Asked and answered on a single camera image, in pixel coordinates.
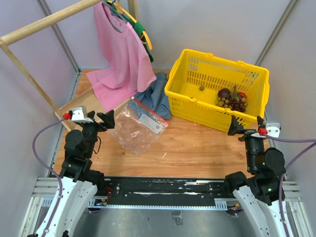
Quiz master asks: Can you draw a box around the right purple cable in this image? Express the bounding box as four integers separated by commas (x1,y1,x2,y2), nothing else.
265,133,316,237

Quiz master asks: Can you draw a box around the grey clothes hanger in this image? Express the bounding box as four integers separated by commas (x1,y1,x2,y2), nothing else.
102,0,129,33

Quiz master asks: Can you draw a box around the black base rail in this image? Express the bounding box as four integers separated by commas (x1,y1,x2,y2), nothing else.
88,177,236,210

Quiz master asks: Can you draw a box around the pink t-shirt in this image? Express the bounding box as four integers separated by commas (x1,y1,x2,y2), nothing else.
87,3,156,111

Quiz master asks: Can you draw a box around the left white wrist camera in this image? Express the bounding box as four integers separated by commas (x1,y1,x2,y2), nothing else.
63,106,93,123

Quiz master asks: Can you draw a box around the yellow clothes hanger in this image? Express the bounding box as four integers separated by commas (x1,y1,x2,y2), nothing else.
107,0,153,50

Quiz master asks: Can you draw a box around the clear zip top bag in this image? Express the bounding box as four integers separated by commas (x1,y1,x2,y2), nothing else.
109,99,169,156

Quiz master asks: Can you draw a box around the yellow plastic basket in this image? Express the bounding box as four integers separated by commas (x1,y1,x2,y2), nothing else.
164,49,270,132

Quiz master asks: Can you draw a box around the red apple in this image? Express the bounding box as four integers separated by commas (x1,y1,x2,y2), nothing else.
238,92,247,98

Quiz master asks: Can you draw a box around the wooden clothes rack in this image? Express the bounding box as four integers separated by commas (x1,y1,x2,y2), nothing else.
0,0,139,133

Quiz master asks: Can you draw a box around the green grape bunch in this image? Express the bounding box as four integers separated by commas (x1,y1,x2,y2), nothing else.
216,97,232,109

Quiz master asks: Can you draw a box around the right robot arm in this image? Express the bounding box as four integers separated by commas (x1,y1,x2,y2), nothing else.
223,116,293,237

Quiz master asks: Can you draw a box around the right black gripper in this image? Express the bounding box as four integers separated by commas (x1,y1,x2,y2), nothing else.
228,114,266,171

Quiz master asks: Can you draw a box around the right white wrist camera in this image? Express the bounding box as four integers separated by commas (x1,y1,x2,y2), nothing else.
258,121,281,138

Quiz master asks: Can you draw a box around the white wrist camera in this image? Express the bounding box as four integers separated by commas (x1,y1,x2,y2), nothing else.
63,106,93,123
258,121,281,138

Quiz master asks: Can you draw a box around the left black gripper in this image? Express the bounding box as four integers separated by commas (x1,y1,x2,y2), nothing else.
79,109,115,157

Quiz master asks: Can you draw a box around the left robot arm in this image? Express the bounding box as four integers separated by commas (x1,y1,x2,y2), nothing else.
33,107,115,237

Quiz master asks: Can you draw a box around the green garment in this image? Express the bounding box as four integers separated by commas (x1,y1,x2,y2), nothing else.
102,0,154,63

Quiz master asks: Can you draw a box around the blue grey cloth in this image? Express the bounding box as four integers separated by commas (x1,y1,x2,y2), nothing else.
134,72,171,120

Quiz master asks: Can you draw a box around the dark purple grape bunch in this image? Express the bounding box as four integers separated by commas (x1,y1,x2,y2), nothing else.
229,97,248,113

